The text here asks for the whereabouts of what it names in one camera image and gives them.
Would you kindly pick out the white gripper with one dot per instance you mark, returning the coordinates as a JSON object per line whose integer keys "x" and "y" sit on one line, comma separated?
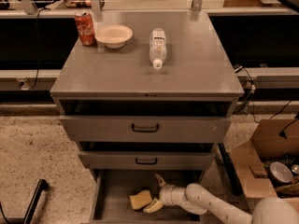
{"x": 166, "y": 195}

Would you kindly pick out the yellow sponge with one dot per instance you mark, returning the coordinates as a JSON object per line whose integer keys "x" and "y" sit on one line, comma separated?
{"x": 141, "y": 199}

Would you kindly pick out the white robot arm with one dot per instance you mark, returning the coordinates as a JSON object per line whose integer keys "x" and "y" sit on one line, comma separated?
{"x": 197, "y": 200}

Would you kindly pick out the grey bottom drawer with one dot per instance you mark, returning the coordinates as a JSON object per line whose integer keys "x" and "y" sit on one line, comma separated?
{"x": 112, "y": 204}

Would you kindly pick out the grey drawer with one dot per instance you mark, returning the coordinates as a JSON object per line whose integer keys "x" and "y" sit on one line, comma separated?
{"x": 112, "y": 204}
{"x": 171, "y": 156}
{"x": 173, "y": 129}

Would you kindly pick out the grey middle drawer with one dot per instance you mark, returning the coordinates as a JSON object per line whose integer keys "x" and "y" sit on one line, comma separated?
{"x": 171, "y": 156}

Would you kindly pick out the grey drawer cabinet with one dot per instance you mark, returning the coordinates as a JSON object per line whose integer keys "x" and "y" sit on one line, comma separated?
{"x": 196, "y": 80}

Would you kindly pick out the grey top drawer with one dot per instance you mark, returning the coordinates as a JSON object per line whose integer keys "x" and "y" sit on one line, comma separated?
{"x": 173, "y": 129}

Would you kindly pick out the black metal stand leg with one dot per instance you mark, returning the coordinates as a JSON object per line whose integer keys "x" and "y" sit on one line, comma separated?
{"x": 42, "y": 185}

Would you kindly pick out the silver bowl in box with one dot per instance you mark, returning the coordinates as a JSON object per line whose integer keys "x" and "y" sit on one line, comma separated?
{"x": 280, "y": 172}

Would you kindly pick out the cardboard box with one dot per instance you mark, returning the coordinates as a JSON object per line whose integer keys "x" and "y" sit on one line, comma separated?
{"x": 273, "y": 138}

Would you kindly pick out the clear plastic bottle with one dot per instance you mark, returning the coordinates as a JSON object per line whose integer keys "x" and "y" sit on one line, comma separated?
{"x": 157, "y": 48}

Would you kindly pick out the white bowl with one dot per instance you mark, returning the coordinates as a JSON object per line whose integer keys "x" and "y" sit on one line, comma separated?
{"x": 113, "y": 36}

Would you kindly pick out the red cola can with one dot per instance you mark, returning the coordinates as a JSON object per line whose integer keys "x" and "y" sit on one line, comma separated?
{"x": 84, "y": 23}

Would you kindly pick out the black drawer handle middle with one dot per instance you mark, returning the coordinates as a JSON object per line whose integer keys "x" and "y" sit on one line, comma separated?
{"x": 151, "y": 161}

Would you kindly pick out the black drawer handle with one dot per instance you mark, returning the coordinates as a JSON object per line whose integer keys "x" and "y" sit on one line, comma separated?
{"x": 151, "y": 161}
{"x": 145, "y": 129}

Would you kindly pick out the black drawer handle top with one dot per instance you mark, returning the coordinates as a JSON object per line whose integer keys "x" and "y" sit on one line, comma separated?
{"x": 145, "y": 129}

